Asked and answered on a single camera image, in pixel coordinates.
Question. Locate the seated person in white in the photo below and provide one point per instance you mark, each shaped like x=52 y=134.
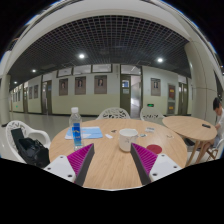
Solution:
x=219 y=110

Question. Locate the white lattice chair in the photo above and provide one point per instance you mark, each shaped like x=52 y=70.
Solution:
x=151 y=114
x=114 y=113

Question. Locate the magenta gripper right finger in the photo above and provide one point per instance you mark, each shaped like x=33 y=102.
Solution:
x=151 y=166

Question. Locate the framed portrait poster centre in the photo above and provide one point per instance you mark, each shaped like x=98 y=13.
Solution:
x=100 y=84

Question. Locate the framed portrait poster left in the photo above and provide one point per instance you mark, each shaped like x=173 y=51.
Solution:
x=63 y=87

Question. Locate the small packet on table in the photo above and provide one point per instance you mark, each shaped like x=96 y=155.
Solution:
x=148 y=129

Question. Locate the round wooden table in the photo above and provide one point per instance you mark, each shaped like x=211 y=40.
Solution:
x=111 y=168
x=191 y=128

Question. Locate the framed portrait poster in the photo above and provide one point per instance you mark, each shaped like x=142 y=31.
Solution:
x=80 y=85
x=100 y=84
x=63 y=87
x=155 y=87

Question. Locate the white lattice chair centre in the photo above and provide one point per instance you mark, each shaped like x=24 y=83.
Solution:
x=114 y=113

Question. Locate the wooden folding chair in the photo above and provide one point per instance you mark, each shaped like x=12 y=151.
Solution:
x=216 y=152

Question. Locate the black backpack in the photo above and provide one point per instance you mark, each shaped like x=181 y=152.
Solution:
x=33 y=152

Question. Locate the red round coaster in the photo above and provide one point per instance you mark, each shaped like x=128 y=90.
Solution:
x=154 y=148

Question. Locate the clear plastic water bottle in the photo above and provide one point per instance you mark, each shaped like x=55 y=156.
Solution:
x=75 y=123

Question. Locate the black phone on table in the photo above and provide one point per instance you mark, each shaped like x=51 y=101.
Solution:
x=205 y=125

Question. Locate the white ceramic mug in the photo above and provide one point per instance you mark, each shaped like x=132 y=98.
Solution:
x=127 y=136

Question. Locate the white lattice chair right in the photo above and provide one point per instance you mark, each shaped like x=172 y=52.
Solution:
x=151 y=114

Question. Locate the white chair at left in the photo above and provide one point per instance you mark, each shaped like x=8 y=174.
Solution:
x=16 y=130

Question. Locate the framed portrait poster middle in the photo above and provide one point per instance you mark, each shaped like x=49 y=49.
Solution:
x=80 y=85

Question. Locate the framed portrait poster right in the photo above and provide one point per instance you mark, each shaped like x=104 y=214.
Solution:
x=155 y=87

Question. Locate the small white card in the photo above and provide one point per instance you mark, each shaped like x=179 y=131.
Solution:
x=109 y=136

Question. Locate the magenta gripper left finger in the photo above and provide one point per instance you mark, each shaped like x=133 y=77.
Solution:
x=73 y=167

